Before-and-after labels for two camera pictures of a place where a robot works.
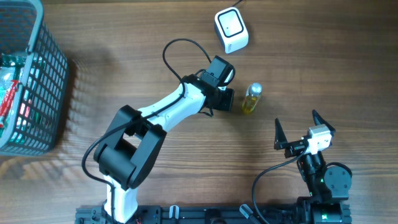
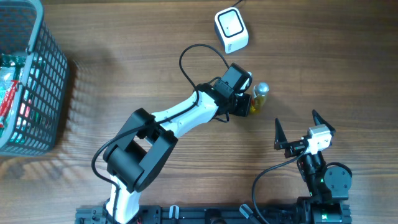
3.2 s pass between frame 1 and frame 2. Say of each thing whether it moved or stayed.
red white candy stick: stayed
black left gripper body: moved
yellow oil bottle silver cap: moved
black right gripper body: stayed
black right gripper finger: stayed
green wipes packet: stayed
